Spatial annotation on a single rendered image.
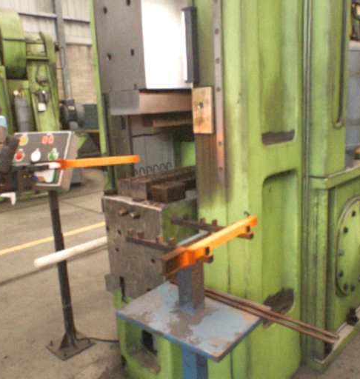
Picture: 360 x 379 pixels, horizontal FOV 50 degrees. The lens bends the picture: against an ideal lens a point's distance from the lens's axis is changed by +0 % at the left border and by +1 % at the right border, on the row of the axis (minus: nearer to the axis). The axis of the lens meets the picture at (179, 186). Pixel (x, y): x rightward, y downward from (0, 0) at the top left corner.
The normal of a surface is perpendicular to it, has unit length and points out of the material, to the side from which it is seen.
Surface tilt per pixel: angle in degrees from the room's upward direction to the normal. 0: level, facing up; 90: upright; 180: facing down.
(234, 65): 90
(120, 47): 90
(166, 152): 90
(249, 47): 89
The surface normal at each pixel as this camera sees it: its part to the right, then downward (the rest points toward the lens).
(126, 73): -0.69, 0.18
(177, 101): 0.72, 0.11
